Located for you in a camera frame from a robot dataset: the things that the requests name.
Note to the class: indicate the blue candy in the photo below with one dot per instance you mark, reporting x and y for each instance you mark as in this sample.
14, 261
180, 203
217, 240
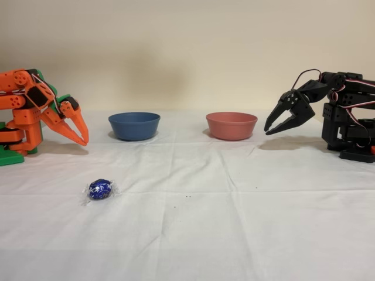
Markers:
100, 189

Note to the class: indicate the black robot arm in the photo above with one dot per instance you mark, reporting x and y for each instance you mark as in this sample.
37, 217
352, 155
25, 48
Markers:
337, 114

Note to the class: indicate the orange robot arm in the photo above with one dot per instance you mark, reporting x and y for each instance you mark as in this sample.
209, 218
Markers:
29, 117

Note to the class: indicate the green arm base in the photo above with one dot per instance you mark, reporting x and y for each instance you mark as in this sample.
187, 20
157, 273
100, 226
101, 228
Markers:
10, 159

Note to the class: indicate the pink bowl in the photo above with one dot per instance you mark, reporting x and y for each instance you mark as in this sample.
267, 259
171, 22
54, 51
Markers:
231, 126

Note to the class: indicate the blue bowl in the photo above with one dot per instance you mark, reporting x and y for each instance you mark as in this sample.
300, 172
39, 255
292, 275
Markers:
134, 126

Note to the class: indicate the white tablecloth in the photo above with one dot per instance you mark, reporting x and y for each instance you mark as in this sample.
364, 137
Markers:
187, 234

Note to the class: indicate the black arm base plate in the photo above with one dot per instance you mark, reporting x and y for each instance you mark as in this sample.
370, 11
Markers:
357, 156

